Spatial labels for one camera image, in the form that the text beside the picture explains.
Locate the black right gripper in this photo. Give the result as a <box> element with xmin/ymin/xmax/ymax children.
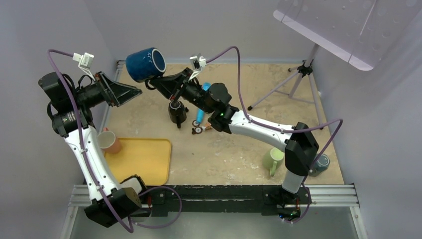
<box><xmin>150</xmin><ymin>68</ymin><xmax>214</xmax><ymax>115</ymax></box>

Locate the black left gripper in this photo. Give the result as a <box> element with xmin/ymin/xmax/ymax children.
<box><xmin>72</xmin><ymin>71</ymin><xmax>141</xmax><ymax>109</ymax></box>

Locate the navy blue mug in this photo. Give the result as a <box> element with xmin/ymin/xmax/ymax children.
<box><xmin>125</xmin><ymin>47</ymin><xmax>167</xmax><ymax>83</ymax></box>

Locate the light green mug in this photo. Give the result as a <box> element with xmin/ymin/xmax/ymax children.
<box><xmin>262</xmin><ymin>147</ymin><xmax>285</xmax><ymax>177</ymax></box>

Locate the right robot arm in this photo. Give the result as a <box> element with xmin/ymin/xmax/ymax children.
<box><xmin>146</xmin><ymin>68</ymin><xmax>319</xmax><ymax>203</ymax></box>

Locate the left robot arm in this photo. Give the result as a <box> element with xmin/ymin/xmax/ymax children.
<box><xmin>38</xmin><ymin>72</ymin><xmax>148</xmax><ymax>228</ymax></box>

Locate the blue toy microphone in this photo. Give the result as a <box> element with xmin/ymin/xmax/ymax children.
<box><xmin>196</xmin><ymin>82</ymin><xmax>211</xmax><ymax>125</ymax></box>

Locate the brown poker chip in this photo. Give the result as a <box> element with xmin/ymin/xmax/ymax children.
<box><xmin>192</xmin><ymin>120</ymin><xmax>200</xmax><ymax>127</ymax></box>
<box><xmin>192</xmin><ymin>127</ymin><xmax>203</xmax><ymax>135</ymax></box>

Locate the small toy figurine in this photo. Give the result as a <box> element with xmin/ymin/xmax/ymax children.
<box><xmin>201</xmin><ymin>122</ymin><xmax>213</xmax><ymax>131</ymax></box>

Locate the yellow tray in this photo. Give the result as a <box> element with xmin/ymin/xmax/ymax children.
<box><xmin>104</xmin><ymin>138</ymin><xmax>172</xmax><ymax>186</ymax></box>

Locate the white tripod stand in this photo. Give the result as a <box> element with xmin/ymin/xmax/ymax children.
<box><xmin>247</xmin><ymin>43</ymin><xmax>324</xmax><ymax>130</ymax></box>

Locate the translucent light panel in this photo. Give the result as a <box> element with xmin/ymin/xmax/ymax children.
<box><xmin>273</xmin><ymin>0</ymin><xmax>422</xmax><ymax>71</ymax></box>

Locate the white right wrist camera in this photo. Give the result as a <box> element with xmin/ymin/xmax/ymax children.
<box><xmin>189</xmin><ymin>54</ymin><xmax>207</xmax><ymax>80</ymax></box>

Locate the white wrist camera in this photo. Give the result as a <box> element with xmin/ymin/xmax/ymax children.
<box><xmin>72</xmin><ymin>52</ymin><xmax>95</xmax><ymax>80</ymax></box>
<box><xmin>189</xmin><ymin>54</ymin><xmax>207</xmax><ymax>80</ymax></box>

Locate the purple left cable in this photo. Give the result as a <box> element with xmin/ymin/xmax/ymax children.
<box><xmin>46</xmin><ymin>49</ymin><xmax>183</xmax><ymax>234</ymax></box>

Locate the purple cable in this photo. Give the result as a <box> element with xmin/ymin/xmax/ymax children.
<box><xmin>206</xmin><ymin>46</ymin><xmax>343</xmax><ymax>225</ymax></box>
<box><xmin>46</xmin><ymin>49</ymin><xmax>183</xmax><ymax>234</ymax></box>

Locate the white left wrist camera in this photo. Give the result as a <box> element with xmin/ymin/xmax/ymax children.
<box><xmin>72</xmin><ymin>52</ymin><xmax>95</xmax><ymax>80</ymax></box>

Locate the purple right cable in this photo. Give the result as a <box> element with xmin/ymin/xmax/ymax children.
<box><xmin>206</xmin><ymin>46</ymin><xmax>343</xmax><ymax>225</ymax></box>

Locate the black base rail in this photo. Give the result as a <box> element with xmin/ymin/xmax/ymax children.
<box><xmin>67</xmin><ymin>184</ymin><xmax>360</xmax><ymax>219</ymax></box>

